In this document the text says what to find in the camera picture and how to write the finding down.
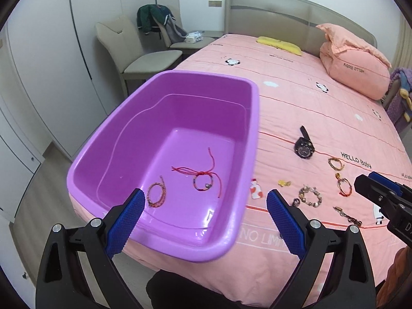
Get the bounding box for person's right forearm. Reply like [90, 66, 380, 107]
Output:
[375, 247, 412, 309]

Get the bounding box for grey garment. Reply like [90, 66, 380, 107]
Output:
[164, 19, 188, 44]

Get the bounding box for pink printed bed sheet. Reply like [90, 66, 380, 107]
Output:
[72, 34, 412, 308]

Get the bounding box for beige padded headboard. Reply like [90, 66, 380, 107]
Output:
[223, 0, 378, 59]

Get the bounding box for purple plastic basin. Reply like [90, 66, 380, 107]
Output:
[67, 70, 260, 263]

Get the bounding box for red string beaded bracelet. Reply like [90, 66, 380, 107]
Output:
[171, 147, 223, 199]

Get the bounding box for orange red cord bracelet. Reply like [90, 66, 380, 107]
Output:
[336, 173, 353, 197]

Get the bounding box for brown metal chain bracelet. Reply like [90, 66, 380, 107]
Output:
[333, 206, 363, 227]

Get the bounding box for pink brown beaded bracelet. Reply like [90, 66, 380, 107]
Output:
[146, 175, 168, 208]

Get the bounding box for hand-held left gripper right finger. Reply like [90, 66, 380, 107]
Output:
[267, 189, 377, 309]

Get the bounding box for chunky silver brown bracelet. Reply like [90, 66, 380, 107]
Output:
[298, 185, 324, 207]

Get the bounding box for beige chair with clothes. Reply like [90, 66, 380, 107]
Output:
[154, 5, 217, 60]

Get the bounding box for yellow pillow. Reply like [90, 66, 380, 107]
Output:
[256, 36, 302, 56]

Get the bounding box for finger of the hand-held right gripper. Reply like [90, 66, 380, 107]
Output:
[354, 174, 398, 207]
[368, 171, 412, 197]

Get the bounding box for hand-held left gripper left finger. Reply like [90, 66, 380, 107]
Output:
[35, 188, 145, 309]

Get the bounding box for folded pink quilt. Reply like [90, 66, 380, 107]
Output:
[315, 22, 392, 101]

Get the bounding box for dark green jacket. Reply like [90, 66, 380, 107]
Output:
[137, 4, 175, 35]

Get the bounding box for white wardrobe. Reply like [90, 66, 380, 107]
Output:
[0, 0, 111, 297]

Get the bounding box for blue yellow plush toy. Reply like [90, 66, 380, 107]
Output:
[399, 71, 412, 120]

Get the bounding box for person's dark trousers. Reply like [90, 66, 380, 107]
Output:
[146, 269, 249, 309]

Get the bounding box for black wristwatch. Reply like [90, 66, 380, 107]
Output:
[294, 125, 315, 160]

